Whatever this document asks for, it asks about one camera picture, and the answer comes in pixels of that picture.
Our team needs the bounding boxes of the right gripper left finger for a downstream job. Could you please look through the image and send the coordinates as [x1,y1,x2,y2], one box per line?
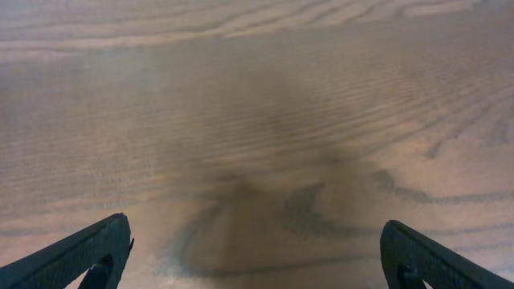
[1,213,133,289]

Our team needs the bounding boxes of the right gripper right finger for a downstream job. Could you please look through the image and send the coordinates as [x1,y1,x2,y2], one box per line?
[380,220,513,289]

